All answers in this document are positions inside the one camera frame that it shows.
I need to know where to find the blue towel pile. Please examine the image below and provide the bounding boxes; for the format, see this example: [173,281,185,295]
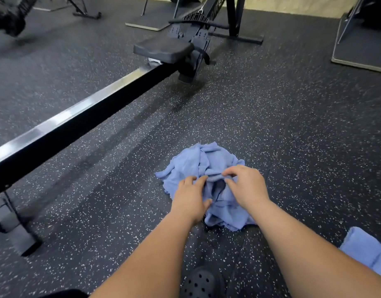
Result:
[155,142,257,232]

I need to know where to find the person's left hand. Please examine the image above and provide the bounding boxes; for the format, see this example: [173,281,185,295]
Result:
[169,175,214,227]

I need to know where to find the black rowing machine with rail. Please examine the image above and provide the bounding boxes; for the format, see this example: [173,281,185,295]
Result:
[0,0,265,257]

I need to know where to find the black ski trainer wooden-edged platform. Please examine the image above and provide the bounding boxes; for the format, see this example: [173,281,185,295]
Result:
[331,0,381,75]

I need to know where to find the person's right hand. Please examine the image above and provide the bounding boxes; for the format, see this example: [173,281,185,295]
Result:
[222,165,272,216]

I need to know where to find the person's left forearm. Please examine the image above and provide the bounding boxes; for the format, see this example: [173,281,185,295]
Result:
[90,211,205,298]

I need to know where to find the person's black clog shoe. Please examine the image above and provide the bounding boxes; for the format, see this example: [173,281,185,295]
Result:
[180,265,227,298]

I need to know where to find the black fan bike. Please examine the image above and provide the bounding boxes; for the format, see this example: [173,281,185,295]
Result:
[0,0,102,38]

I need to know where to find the black ski trainer grey platform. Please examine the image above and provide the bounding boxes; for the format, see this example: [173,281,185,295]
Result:
[125,0,186,32]

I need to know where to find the person's right forearm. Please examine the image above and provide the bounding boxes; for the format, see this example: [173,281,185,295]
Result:
[245,200,381,298]

